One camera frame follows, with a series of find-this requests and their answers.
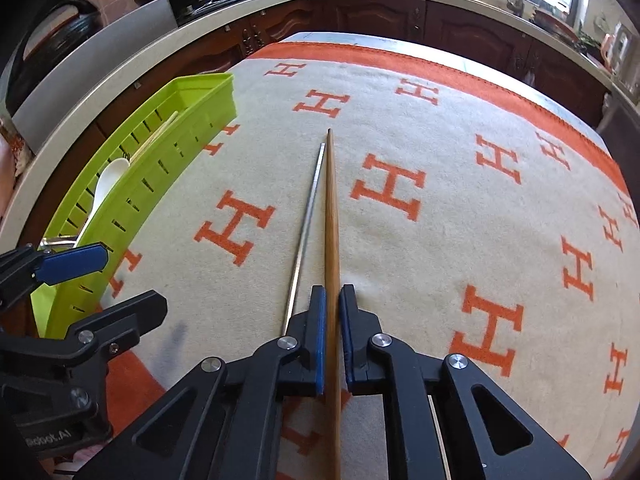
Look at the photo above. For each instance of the stainless steel counter panel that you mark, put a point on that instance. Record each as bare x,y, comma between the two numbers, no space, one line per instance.
100,75

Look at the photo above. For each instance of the green plastic utensil tray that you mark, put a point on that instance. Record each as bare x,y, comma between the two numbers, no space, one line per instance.
165,160

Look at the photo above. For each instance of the brown wooden kitchen cabinets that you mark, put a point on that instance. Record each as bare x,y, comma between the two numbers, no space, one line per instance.
375,20

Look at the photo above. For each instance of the black gas stove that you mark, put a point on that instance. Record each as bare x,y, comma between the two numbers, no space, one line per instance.
200,2

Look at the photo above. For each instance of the stainless steel appliance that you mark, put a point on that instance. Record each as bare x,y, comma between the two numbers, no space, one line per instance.
622,125

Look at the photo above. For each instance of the orange letter print blanket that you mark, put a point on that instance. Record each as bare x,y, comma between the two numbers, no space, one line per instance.
425,125

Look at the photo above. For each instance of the crumpled plastic bag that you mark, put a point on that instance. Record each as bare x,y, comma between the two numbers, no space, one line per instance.
17,155

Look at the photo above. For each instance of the white ceramic spoon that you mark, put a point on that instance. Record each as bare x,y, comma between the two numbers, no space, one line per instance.
107,180

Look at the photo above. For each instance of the brown wooden chopstick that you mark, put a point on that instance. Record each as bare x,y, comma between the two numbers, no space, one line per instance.
331,220

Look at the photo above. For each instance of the red pan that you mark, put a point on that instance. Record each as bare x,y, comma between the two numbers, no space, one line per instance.
552,25

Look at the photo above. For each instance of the pink cup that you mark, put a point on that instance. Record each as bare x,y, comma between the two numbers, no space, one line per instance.
607,50

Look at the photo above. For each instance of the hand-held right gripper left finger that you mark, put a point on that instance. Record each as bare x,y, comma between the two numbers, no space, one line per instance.
320,340

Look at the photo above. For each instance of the black red pressure cooker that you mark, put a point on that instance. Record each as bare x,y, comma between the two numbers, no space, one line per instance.
55,40

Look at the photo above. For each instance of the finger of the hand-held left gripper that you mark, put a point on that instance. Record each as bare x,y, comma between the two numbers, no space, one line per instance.
75,262
130,317

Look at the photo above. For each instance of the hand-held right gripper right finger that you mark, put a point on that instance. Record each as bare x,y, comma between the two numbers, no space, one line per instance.
347,340

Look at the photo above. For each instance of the metal chopstick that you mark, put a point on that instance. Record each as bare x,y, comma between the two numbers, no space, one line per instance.
307,220

